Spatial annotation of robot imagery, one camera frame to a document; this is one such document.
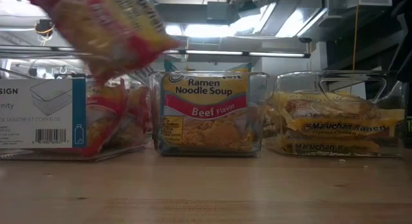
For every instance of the red Maruchan ramen pack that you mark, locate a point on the red Maruchan ramen pack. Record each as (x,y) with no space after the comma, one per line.
(106,31)
(106,121)

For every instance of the yellow Maruchan ramen pack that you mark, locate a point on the yellow Maruchan ramen pack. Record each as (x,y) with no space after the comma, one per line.
(322,105)
(347,127)
(328,146)

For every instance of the LED light bar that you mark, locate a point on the LED light bar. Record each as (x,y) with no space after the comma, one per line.
(244,52)

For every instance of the grey ceiling box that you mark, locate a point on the grey ceiling box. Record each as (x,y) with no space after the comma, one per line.
(218,11)

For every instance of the clear plastic bin with label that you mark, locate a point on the clear plastic bin with label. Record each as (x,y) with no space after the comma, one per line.
(38,114)

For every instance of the black yellow ceiling reel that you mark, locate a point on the black yellow ceiling reel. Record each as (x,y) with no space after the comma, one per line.
(43,27)

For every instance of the silver rectangular duct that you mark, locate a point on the silver rectangular duct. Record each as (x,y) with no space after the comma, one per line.
(289,21)

